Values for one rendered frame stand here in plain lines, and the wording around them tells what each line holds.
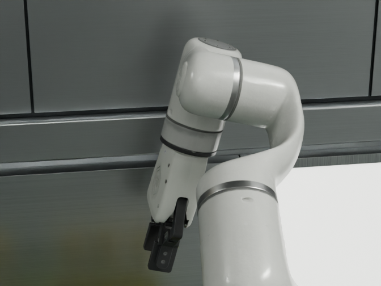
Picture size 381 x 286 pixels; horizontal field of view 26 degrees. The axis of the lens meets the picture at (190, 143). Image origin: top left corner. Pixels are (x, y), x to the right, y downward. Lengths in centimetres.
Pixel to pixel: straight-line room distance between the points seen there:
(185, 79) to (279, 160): 14
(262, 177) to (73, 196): 43
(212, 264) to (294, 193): 49
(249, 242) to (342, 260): 56
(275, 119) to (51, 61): 36
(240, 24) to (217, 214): 44
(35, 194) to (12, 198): 3
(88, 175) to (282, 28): 35
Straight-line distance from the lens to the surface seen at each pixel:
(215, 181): 84
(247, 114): 94
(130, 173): 120
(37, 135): 118
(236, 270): 77
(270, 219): 81
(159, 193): 104
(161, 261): 108
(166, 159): 104
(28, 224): 122
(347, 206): 130
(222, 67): 93
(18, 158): 119
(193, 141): 102
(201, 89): 92
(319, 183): 127
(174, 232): 103
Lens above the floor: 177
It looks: 20 degrees down
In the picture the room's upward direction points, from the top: straight up
